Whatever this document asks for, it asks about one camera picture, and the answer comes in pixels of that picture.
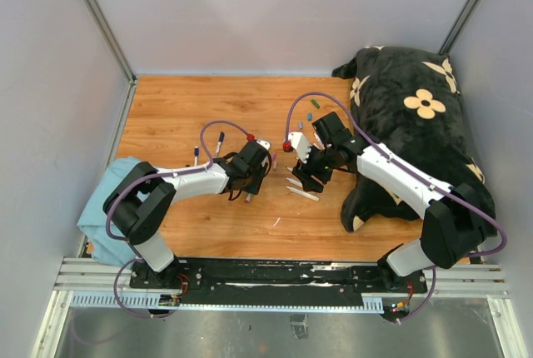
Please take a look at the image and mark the beige cap marker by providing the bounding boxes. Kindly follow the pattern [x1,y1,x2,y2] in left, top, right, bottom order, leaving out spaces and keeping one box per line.
[286,186,320,201]

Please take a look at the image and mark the black floral pillow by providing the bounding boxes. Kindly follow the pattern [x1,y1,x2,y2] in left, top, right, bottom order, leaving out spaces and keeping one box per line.
[331,46,496,216]

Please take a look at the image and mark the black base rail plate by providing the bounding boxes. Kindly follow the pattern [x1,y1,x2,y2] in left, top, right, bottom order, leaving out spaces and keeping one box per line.
[129,258,427,307]

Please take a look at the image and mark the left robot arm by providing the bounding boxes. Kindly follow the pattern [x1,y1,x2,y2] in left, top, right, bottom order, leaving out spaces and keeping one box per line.
[102,140,272,288]

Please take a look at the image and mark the small blue cap marker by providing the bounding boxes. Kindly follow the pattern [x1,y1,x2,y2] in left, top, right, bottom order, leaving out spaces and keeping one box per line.
[193,146,200,167]

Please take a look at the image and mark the pink cap marker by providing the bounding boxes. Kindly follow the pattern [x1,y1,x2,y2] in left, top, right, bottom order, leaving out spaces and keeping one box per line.
[286,177,303,188]

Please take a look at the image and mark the light blue cloth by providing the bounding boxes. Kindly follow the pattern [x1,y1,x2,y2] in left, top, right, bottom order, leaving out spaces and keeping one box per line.
[77,157,140,266]

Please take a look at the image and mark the aluminium frame rails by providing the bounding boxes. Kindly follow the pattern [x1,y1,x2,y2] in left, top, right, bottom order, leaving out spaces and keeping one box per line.
[32,258,528,357]

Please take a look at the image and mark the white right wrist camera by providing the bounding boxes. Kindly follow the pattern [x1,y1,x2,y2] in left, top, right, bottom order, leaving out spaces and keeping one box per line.
[282,132,314,164]

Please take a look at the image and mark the navy cap marker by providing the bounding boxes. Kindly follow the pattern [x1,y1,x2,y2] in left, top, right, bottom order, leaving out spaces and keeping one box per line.
[214,132,225,158]

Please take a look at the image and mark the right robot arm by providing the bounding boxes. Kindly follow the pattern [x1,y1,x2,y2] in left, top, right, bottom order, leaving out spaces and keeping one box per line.
[283,112,495,291]

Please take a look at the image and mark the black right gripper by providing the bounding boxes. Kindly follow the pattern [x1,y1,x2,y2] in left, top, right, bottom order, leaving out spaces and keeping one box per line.
[292,141,337,193]

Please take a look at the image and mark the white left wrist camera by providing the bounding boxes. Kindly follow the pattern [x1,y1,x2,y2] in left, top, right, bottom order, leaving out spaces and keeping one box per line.
[247,133,271,152]

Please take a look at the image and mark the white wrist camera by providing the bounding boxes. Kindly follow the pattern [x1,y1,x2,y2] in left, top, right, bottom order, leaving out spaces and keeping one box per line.
[247,133,271,152]
[282,132,314,164]

